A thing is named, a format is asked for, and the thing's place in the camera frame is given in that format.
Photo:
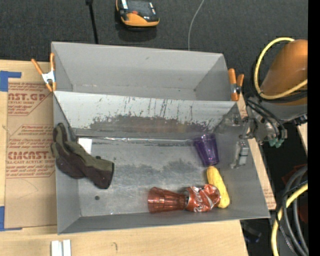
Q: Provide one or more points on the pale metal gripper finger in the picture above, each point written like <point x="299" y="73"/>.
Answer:
<point x="243" y="153"/>
<point x="231" y="122"/>

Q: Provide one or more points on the purple plastic cup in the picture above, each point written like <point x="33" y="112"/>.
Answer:
<point x="207" y="150"/>

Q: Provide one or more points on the yellow toy corn cob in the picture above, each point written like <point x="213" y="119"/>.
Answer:
<point x="220" y="185"/>

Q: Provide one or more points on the crushed red soda can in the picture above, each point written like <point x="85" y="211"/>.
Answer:
<point x="202" y="198"/>

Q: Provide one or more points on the red-orange plastic cup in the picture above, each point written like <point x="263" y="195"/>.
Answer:
<point x="162" y="200"/>

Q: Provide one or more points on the grey metal bin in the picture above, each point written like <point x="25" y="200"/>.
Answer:
<point x="150" y="170"/>

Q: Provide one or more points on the brown and olive cloth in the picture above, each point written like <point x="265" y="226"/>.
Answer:
<point x="82" y="162"/>

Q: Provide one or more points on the brown cardboard board red print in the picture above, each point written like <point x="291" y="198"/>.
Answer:
<point x="30" y="195"/>

